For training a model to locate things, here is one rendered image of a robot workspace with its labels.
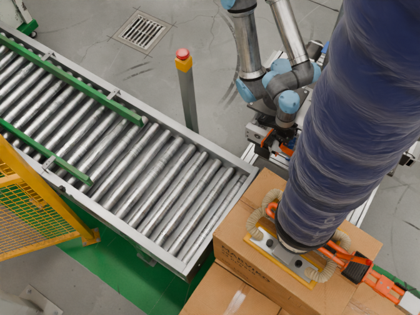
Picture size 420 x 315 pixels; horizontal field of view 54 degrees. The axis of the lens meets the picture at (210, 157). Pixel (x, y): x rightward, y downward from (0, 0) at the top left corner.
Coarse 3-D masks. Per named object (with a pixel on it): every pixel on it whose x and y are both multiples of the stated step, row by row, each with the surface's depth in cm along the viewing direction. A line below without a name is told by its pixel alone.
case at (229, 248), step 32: (256, 192) 186; (224, 224) 180; (352, 224) 178; (224, 256) 197; (256, 256) 173; (320, 256) 172; (256, 288) 205; (288, 288) 167; (320, 288) 167; (352, 288) 166
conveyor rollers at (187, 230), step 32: (0, 64) 276; (32, 64) 276; (0, 96) 265; (32, 96) 264; (64, 96) 263; (0, 128) 254; (32, 128) 253; (64, 128) 251; (96, 128) 251; (96, 160) 244; (128, 160) 241; (160, 160) 239; (96, 192) 231; (160, 192) 231; (192, 192) 230; (192, 224) 221; (192, 256) 214
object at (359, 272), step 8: (360, 256) 157; (344, 264) 157; (352, 264) 156; (360, 264) 156; (344, 272) 155; (352, 272) 155; (360, 272) 154; (368, 272) 153; (352, 280) 156; (360, 280) 153
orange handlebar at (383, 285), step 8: (288, 152) 179; (272, 216) 166; (320, 248) 160; (336, 248) 160; (328, 256) 159; (336, 256) 158; (376, 272) 155; (368, 280) 154; (384, 280) 153; (376, 288) 152; (384, 288) 152; (392, 288) 153; (400, 288) 153; (384, 296) 152; (392, 296) 151
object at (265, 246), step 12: (264, 228) 176; (252, 240) 174; (264, 240) 173; (276, 240) 173; (264, 252) 172; (276, 264) 170; (288, 264) 169; (300, 264) 166; (312, 264) 169; (300, 276) 166; (312, 288) 165
